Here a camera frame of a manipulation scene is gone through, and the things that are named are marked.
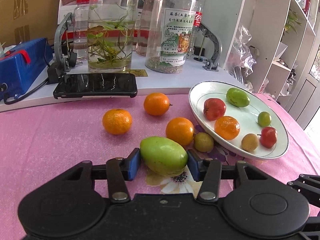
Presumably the brown longan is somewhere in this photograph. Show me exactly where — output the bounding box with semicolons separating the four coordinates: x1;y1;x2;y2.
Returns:
194;132;214;153
241;133;259;152

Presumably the large green mango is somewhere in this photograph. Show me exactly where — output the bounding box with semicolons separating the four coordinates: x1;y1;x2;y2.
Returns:
140;137;188;177
226;88;250;107

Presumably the large red tomato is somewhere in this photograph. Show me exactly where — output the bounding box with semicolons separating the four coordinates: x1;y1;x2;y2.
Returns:
203;98;226;121

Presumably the small green tomato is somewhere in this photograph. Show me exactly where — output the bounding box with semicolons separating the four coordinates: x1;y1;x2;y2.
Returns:
258;111;272;127

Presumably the orange tangerine in plate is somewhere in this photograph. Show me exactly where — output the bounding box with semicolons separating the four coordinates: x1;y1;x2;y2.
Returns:
214;116;240;140

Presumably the white oval plate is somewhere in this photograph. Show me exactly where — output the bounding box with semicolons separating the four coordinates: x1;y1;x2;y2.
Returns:
189;81;289;160

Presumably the small red fruit in plate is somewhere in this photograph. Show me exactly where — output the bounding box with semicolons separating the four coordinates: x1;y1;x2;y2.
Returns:
258;127;277;148

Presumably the orange tangerine with stem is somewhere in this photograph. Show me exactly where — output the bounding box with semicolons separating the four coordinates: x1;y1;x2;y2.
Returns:
143;93;171;116

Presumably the pink floral tablecloth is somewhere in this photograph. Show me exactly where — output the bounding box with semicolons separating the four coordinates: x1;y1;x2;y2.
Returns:
1;94;319;239

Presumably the black smartphone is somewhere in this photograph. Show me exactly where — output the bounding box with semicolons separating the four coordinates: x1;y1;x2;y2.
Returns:
53;73;138;99

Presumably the clear plastic bag on shelf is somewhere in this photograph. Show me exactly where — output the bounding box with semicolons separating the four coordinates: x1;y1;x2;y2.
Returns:
225;25;257;85

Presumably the red-capped cola bottle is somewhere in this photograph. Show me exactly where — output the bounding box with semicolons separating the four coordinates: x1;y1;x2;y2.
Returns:
187;0;202;58

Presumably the clear jar with label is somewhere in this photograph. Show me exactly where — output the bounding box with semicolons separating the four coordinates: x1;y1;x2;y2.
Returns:
145;0;197;74

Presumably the blue electric box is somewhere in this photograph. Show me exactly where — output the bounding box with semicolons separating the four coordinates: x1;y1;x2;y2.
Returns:
1;38;53;100

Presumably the white shelf unit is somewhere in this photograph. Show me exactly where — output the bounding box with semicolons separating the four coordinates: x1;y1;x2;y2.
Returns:
201;0;315;98

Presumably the red-capped clear bottle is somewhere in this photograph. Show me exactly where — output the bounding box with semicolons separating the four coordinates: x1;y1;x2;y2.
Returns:
73;0;97;60

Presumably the glass vase with plant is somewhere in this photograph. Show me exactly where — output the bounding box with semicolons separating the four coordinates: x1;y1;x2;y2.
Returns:
87;0;138;73

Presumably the green shelf plant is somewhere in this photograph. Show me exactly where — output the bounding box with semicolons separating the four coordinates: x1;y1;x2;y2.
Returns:
283;9;302;34

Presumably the red bottle on shelf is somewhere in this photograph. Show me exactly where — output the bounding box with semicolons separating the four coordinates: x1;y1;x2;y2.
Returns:
301;0;311;17

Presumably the cardboard box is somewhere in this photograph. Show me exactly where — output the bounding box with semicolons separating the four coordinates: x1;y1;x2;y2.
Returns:
1;0;60;46

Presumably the grey bracket right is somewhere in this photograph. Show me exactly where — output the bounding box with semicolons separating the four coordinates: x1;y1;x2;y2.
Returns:
199;23;222;72

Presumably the grey bracket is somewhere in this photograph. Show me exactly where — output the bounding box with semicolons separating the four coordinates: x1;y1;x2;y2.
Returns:
47;12;77;85
199;23;222;72

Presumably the black power cable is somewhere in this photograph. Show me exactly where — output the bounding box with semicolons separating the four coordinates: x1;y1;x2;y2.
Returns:
2;78;51;105

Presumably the grey bracket left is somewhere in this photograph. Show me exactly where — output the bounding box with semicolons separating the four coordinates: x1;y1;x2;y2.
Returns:
47;12;77;85

